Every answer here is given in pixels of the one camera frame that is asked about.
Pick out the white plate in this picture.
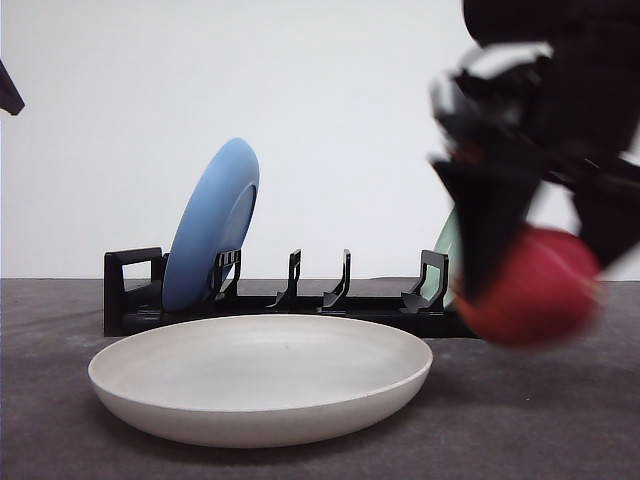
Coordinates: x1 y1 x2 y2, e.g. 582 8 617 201
88 315 433 448

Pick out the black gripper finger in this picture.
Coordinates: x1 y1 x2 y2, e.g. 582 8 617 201
0 59 25 116

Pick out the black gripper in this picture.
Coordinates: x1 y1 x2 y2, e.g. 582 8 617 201
429 0 640 302

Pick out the black dish rack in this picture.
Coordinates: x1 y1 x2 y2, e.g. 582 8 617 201
103 247 479 338

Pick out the green plate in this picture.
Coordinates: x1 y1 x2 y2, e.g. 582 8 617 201
422 207 462 309

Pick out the blue plate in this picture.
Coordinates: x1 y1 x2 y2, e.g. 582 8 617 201
162 138 260 312

